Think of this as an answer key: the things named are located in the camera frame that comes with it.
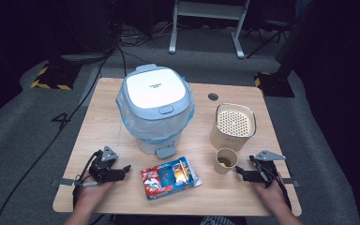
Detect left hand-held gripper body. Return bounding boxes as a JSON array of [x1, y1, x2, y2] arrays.
[[88, 145, 127, 184]]

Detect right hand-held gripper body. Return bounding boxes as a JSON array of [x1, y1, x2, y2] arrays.
[[243, 149, 287, 188]]

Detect beige paper cup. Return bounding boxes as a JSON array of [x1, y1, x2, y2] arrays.
[[214, 147, 239, 175]]

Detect blue and red snack box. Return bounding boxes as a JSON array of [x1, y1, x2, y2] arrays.
[[140, 156, 203, 202]]

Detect person's right hand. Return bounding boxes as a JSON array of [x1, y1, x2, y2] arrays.
[[251, 173, 291, 214]]

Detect person's left hand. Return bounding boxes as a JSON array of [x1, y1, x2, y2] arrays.
[[74, 172, 115, 209]]

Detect brown food scraps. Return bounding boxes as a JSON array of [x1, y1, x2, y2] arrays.
[[217, 157, 233, 168]]

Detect beige perforated container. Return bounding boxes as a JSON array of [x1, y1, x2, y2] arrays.
[[209, 102, 258, 153]]

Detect person's striped clothing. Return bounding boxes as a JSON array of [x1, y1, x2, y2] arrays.
[[199, 215, 236, 225]]

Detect black base with yellow stripes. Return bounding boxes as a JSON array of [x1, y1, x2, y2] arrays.
[[254, 71, 295, 98], [30, 60, 83, 91]]

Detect white metal stand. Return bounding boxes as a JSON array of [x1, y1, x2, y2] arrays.
[[168, 0, 251, 60]]

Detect black tripod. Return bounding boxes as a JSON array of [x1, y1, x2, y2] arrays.
[[246, 18, 296, 60]]

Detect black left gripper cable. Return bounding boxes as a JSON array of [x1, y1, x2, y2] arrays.
[[72, 149, 103, 208]]

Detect grey metal table bracket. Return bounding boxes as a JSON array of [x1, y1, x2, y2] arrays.
[[281, 177, 301, 188], [51, 177, 76, 188]]

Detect long black floor cable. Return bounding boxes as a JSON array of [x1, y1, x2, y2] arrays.
[[0, 43, 121, 225]]

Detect bundle of floor cables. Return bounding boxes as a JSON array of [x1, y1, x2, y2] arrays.
[[118, 22, 182, 48]]

